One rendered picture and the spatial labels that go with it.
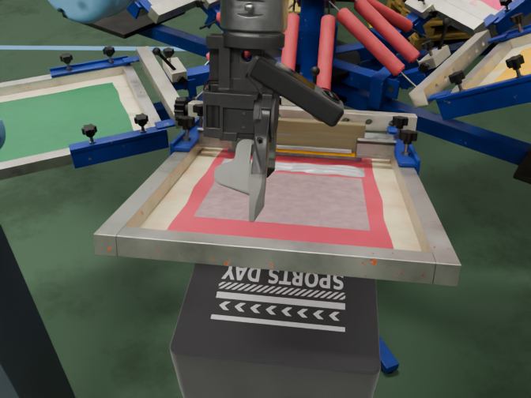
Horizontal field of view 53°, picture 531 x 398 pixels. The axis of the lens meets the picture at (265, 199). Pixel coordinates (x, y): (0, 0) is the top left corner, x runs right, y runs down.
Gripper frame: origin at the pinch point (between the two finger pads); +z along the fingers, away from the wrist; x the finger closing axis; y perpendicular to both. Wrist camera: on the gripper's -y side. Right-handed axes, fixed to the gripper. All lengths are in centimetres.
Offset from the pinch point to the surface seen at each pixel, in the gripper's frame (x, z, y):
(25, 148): -92, 28, 87
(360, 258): -12.1, 13.9, -14.0
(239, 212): -33.8, 17.5, 8.3
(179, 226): -25.0, 17.4, 18.2
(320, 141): -72, 13, -7
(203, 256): -12.1, 15.9, 10.8
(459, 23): -160, -12, -57
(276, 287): -47, 42, 1
